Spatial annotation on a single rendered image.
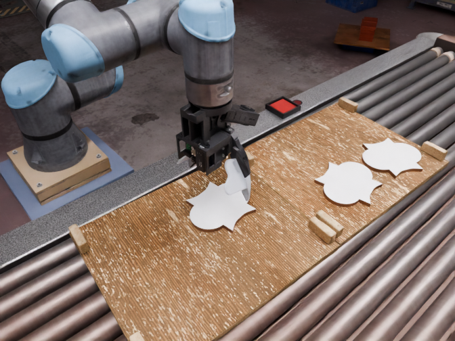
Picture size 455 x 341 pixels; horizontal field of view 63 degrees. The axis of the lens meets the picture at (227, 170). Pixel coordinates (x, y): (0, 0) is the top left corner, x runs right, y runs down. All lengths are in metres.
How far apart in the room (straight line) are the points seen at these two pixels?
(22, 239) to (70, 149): 0.25
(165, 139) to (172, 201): 1.77
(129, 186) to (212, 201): 0.22
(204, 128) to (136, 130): 2.12
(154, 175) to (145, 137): 1.71
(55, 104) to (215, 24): 0.50
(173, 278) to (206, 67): 0.37
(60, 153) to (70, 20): 0.48
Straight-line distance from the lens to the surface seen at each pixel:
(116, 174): 1.01
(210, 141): 0.61
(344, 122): 1.09
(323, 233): 0.75
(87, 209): 0.88
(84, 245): 0.75
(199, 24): 0.52
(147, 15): 0.58
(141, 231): 0.77
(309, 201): 0.83
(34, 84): 0.89
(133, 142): 2.59
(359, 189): 0.87
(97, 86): 0.95
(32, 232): 0.88
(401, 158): 0.99
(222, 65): 0.54
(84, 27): 0.54
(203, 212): 0.77
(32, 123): 0.94
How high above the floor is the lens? 1.52
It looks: 42 degrees down
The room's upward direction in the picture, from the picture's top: straight up
